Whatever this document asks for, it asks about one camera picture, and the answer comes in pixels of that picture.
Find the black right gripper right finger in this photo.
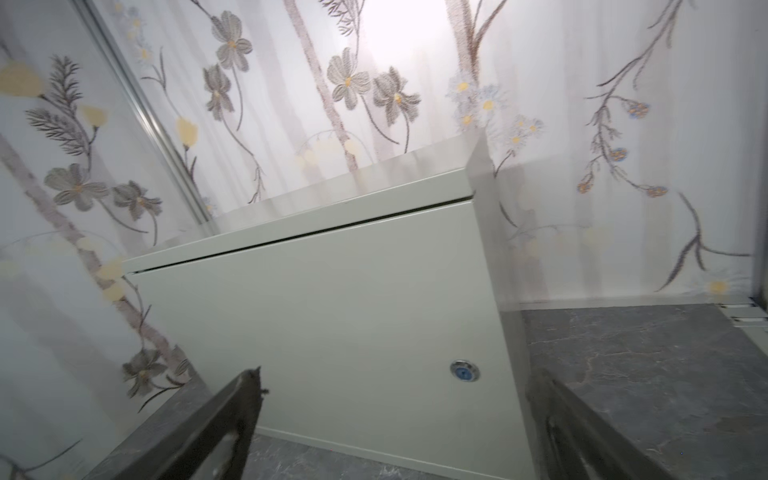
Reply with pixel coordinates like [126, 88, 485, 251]
[526, 370, 673, 479]

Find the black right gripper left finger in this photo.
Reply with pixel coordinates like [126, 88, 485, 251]
[83, 367, 265, 480]

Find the round cabinet lock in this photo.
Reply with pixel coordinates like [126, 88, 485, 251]
[449, 360, 481, 382]

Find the grey metal cabinet box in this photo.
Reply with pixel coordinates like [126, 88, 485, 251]
[123, 130, 539, 479]

